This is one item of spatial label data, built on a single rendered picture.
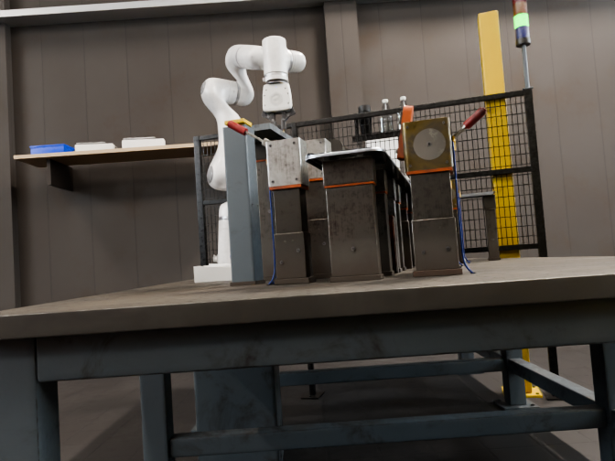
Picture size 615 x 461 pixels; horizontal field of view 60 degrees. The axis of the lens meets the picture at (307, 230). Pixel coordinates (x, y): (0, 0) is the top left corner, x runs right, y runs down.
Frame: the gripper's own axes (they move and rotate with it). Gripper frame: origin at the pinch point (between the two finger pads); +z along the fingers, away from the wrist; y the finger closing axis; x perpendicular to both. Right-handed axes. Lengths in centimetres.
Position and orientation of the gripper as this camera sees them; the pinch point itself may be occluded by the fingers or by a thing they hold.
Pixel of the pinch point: (279, 127)
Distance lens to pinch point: 190.9
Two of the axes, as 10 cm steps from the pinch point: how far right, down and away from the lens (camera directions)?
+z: 0.6, 10.0, -0.5
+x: 1.1, 0.4, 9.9
